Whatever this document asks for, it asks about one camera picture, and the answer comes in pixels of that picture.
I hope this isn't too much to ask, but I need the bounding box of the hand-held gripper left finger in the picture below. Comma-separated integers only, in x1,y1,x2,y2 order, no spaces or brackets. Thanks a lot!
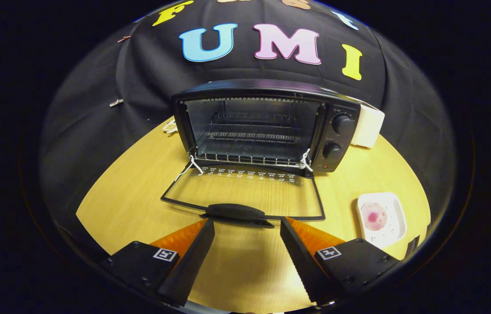
99,218,215,308

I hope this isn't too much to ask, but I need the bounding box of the white square plate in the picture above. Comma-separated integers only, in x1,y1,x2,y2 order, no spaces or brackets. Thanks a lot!
357,192,407,249

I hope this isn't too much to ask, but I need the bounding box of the cream pop-up toaster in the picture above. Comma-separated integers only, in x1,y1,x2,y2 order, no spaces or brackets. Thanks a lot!
350,102,385,149

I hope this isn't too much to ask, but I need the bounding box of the black toaster oven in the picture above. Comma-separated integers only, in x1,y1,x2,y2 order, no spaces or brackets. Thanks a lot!
160,79,361,229

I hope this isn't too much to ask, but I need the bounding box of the black backdrop cloth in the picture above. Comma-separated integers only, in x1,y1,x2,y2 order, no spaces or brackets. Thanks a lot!
38,0,457,218

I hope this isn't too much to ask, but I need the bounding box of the pink ham slice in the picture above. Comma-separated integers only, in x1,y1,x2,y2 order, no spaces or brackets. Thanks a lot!
361,202,388,231

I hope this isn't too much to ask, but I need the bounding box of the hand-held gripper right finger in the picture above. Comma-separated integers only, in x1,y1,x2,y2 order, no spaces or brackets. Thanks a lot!
280,217,400,306

